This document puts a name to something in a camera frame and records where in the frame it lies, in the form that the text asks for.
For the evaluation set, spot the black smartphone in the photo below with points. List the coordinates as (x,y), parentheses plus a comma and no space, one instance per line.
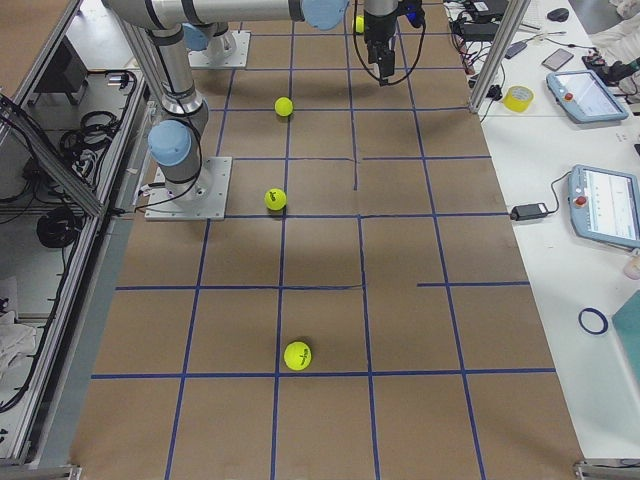
(557,59)

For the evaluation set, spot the teach pendant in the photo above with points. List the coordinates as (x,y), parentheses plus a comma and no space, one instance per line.
(584,97)
(604,206)

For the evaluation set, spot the tennis ball centre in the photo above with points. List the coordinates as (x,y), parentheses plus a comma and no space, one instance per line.
(283,107)

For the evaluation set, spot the aluminium frame post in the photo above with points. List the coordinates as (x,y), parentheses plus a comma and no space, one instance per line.
(508,27)

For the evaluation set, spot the teal board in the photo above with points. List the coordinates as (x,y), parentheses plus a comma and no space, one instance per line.
(626,335)

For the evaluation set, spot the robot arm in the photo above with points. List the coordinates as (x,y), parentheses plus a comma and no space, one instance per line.
(175,143)
(210,35)

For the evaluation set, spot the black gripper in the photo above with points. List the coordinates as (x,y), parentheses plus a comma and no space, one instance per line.
(379,29)

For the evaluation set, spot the tennis ball near base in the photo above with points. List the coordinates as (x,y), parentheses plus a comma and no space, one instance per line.
(275,199)

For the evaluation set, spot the near teach pendant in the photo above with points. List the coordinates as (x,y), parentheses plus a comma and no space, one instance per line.
(604,206)

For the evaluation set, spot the white crumpled cloth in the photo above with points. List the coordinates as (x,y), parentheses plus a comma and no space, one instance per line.
(18,341)

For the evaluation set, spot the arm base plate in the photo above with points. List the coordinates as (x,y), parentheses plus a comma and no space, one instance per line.
(207,199)
(239,59)

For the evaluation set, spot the tennis ball front left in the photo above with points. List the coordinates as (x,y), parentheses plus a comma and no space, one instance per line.
(359,25)

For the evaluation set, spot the black power brick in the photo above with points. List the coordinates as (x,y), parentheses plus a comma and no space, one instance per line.
(532,211)

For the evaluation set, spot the far teach pendant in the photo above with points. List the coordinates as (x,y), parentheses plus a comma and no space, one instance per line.
(584,97)

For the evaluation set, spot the yellow tape roll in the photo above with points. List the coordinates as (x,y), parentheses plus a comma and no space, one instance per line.
(518,98)

